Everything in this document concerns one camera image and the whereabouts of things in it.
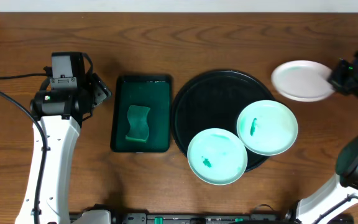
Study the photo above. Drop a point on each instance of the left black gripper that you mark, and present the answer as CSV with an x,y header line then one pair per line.
x,y
101,90

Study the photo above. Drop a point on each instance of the white plate top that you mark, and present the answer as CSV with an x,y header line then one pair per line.
x,y
302,80

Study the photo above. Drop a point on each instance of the white plate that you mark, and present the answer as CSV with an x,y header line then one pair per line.
x,y
267,127
217,156
302,80

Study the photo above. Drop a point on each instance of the green wavy sponge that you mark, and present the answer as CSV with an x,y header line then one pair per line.
x,y
139,129

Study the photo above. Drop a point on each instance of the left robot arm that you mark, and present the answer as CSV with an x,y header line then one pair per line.
x,y
57,128

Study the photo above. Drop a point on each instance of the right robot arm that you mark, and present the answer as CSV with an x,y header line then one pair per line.
x,y
341,191

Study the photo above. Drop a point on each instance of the black rectangular tray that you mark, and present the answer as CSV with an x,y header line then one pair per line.
x,y
153,91

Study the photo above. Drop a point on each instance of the white plate right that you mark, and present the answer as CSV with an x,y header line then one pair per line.
x,y
267,127

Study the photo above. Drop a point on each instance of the white plate bottom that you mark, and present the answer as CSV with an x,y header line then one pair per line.
x,y
217,156

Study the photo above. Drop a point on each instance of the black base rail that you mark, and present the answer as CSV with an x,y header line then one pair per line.
x,y
143,218

